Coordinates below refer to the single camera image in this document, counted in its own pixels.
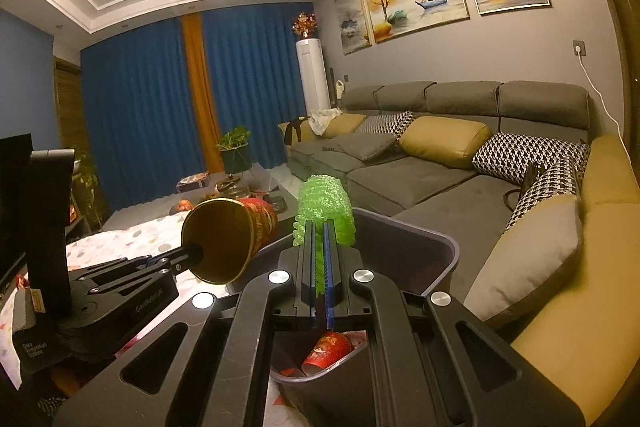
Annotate flat grey cushion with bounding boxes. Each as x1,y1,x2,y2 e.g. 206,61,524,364
332,132,398,162

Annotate large yellow cushion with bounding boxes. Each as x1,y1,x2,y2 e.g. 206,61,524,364
400,116,493,170

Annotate black device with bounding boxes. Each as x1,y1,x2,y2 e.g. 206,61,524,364
517,162,546,202

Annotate small grey landscape painting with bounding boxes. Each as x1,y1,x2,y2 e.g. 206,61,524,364
332,0,373,55

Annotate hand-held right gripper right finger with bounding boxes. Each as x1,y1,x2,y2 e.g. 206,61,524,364
325,219,586,427

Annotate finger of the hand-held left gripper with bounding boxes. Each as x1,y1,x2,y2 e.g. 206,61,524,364
75,266,176,295
70,245,205,282

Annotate cream and red paper cup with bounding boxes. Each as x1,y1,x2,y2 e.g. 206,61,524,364
301,331,354,376

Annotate patterned white tablecloth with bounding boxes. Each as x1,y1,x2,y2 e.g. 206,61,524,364
0,214,311,427

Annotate potted plant in dark pot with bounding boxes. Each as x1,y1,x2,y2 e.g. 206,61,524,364
217,127,253,175

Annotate plump grey cushion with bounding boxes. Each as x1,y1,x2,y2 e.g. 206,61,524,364
462,194,586,325

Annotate black television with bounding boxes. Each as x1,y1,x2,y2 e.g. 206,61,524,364
0,134,33,268

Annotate potted trailing plant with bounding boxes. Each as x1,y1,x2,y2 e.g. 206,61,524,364
72,152,104,228

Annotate artificial flower decoration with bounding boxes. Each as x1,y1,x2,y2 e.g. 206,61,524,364
291,12,319,40

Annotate small yellow cushion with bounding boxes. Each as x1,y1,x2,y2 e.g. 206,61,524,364
320,113,368,140

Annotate grey and yellow sofa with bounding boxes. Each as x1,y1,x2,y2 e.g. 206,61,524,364
277,81,640,427

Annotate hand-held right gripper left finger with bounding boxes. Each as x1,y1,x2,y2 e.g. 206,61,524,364
52,221,317,427

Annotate flat printed box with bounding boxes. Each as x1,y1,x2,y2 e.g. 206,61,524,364
177,174,211,192

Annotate black garment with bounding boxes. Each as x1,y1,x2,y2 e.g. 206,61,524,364
284,117,311,145

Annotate red and white snack bag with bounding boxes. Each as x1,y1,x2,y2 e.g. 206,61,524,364
344,330,372,358

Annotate houndstooth cushion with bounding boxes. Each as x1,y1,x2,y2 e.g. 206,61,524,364
505,154,586,233
472,132,591,185
357,111,416,140

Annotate white charging cable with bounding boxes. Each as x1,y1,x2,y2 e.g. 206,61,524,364
579,52,628,142

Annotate white standing air conditioner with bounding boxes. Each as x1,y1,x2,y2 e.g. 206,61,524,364
295,38,333,118

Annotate blue curtain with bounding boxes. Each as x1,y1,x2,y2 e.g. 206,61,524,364
80,19,201,212
200,2,313,172

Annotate white clothes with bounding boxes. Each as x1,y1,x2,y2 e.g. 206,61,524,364
307,107,343,135

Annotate green foam net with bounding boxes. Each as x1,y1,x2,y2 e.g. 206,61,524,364
291,175,357,303

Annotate orange curtain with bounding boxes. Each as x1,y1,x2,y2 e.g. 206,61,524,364
181,13,225,172

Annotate grey plastic bin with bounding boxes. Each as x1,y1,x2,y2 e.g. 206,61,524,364
270,207,461,427

